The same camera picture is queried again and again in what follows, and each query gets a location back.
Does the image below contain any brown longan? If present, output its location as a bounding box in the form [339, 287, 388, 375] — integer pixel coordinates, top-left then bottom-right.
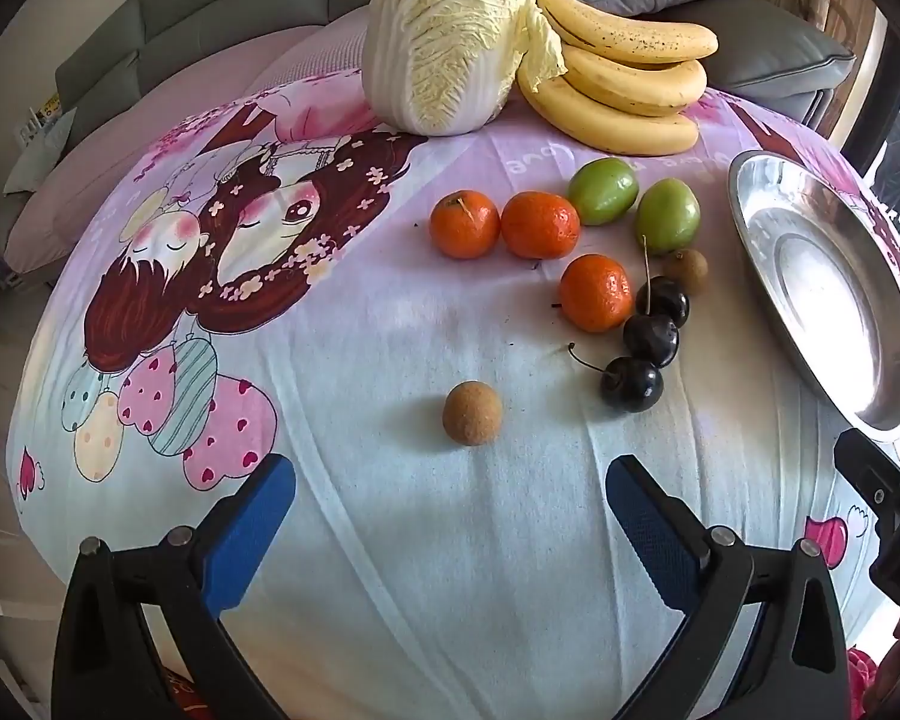
[663, 249, 709, 296]
[442, 380, 504, 445]

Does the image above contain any green jujube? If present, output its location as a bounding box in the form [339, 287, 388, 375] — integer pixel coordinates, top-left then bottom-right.
[634, 177, 701, 255]
[567, 158, 639, 226]

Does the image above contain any orange tangerine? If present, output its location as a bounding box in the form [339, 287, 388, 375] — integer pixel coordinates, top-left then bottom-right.
[559, 254, 634, 333]
[429, 190, 500, 260]
[500, 192, 580, 260]

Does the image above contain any round steel plate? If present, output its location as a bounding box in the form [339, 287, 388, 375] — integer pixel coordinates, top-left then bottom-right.
[728, 149, 900, 440]

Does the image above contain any cartoon print tablecloth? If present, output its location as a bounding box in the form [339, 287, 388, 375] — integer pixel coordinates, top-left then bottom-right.
[6, 71, 900, 718]

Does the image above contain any pink sofa mat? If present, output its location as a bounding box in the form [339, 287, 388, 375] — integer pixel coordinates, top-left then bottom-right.
[2, 7, 368, 275]

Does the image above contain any middle yellow banana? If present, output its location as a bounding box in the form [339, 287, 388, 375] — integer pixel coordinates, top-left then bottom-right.
[562, 44, 707, 117]

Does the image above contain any yellow banana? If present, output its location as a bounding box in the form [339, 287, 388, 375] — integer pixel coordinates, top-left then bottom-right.
[517, 67, 699, 156]
[562, 44, 707, 117]

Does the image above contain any bottom yellow banana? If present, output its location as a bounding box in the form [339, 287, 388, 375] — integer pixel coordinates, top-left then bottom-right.
[517, 67, 699, 156]

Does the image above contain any top spotted banana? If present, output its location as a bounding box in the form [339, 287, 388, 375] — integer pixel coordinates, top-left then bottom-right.
[536, 0, 718, 65]

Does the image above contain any napa cabbage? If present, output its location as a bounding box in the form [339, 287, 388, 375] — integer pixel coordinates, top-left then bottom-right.
[362, 0, 566, 137]

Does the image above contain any grey sofa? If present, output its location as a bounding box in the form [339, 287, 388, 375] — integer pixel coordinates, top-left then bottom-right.
[56, 0, 855, 145]

